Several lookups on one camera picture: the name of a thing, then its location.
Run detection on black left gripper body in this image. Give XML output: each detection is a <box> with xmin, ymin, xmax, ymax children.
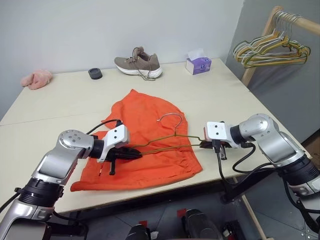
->
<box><xmin>104</xmin><ymin>146</ymin><xmax>129</xmax><ymax>176</ymax></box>

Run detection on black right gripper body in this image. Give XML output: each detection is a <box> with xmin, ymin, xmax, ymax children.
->
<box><xmin>211</xmin><ymin>139</ymin><xmax>233</xmax><ymax>161</ymax></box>

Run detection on olive green wire hanger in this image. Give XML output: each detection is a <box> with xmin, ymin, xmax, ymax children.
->
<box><xmin>131</xmin><ymin>112</ymin><xmax>204</xmax><ymax>156</ymax></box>

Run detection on orange shorts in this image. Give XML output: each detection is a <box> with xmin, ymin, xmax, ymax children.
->
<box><xmin>70</xmin><ymin>88</ymin><xmax>203</xmax><ymax>193</ymax></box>

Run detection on black metal table strut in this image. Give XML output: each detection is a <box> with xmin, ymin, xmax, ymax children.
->
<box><xmin>219</xmin><ymin>166</ymin><xmax>278</xmax><ymax>205</ymax></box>

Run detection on light wooden leg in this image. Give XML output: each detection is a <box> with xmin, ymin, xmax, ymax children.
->
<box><xmin>239</xmin><ymin>194</ymin><xmax>268</xmax><ymax>240</ymax></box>

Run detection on dark rounded shape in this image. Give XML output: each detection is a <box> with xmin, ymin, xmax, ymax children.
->
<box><xmin>126</xmin><ymin>224</ymin><xmax>152</xmax><ymax>240</ymax></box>
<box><xmin>183</xmin><ymin>208</ymin><xmax>220</xmax><ymax>240</ymax></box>

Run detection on purple tissue box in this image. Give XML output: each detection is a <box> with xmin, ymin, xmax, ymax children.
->
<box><xmin>185</xmin><ymin>48</ymin><xmax>213</xmax><ymax>76</ymax></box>

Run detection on black round puck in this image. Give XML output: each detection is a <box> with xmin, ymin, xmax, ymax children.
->
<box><xmin>88</xmin><ymin>67</ymin><xmax>104</xmax><ymax>81</ymax></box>

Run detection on taupe sneaker white sole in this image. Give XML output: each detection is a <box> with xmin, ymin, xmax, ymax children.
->
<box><xmin>114</xmin><ymin>46</ymin><xmax>164</xmax><ymax>82</ymax></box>

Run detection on light wooden clothes rack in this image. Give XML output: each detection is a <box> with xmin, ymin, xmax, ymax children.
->
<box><xmin>240</xmin><ymin>5</ymin><xmax>320</xmax><ymax>88</ymax></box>

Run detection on hangers on wooden rack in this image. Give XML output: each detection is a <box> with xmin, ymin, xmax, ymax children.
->
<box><xmin>233</xmin><ymin>13</ymin><xmax>302</xmax><ymax>62</ymax></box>

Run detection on pink fluffy cloth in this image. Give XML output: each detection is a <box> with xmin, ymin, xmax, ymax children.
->
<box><xmin>20</xmin><ymin>69</ymin><xmax>54</xmax><ymax>91</ymax></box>

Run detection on black right camera cable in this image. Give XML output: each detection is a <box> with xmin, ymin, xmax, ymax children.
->
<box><xmin>212</xmin><ymin>139</ymin><xmax>232</xmax><ymax>185</ymax></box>

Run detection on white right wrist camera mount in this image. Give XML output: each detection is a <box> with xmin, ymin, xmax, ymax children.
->
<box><xmin>203</xmin><ymin>121</ymin><xmax>241</xmax><ymax>149</ymax></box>

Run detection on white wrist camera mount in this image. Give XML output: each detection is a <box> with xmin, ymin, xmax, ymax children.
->
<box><xmin>97</xmin><ymin>124</ymin><xmax>131</xmax><ymax>164</ymax></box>
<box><xmin>203</xmin><ymin>121</ymin><xmax>241</xmax><ymax>149</ymax></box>

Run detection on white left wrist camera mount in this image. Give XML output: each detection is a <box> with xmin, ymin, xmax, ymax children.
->
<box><xmin>97</xmin><ymin>124</ymin><xmax>131</xmax><ymax>164</ymax></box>

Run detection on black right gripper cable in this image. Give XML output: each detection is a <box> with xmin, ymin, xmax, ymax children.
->
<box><xmin>231</xmin><ymin>142</ymin><xmax>275</xmax><ymax>174</ymax></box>

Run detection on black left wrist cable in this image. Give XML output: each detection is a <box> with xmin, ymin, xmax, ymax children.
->
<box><xmin>85</xmin><ymin>119</ymin><xmax>124</xmax><ymax>136</ymax></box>

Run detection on black right shoulder cable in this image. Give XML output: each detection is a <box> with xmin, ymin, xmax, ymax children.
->
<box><xmin>283</xmin><ymin>179</ymin><xmax>320</xmax><ymax>234</ymax></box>

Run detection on black shoulder cable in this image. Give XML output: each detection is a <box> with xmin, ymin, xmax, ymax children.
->
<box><xmin>283</xmin><ymin>179</ymin><xmax>320</xmax><ymax>234</ymax></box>
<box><xmin>0</xmin><ymin>187</ymin><xmax>21</xmax><ymax>214</ymax></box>

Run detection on yellow wire hanger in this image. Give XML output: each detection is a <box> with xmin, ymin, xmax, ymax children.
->
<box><xmin>236</xmin><ymin>27</ymin><xmax>308</xmax><ymax>67</ymax></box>
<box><xmin>236</xmin><ymin>24</ymin><xmax>305</xmax><ymax>63</ymax></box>

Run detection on white wire hanger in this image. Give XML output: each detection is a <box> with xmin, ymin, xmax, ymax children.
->
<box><xmin>234</xmin><ymin>11</ymin><xmax>301</xmax><ymax>60</ymax></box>

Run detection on black left shoulder cable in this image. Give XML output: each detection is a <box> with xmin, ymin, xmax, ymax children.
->
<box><xmin>0</xmin><ymin>187</ymin><xmax>21</xmax><ymax>214</ymax></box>

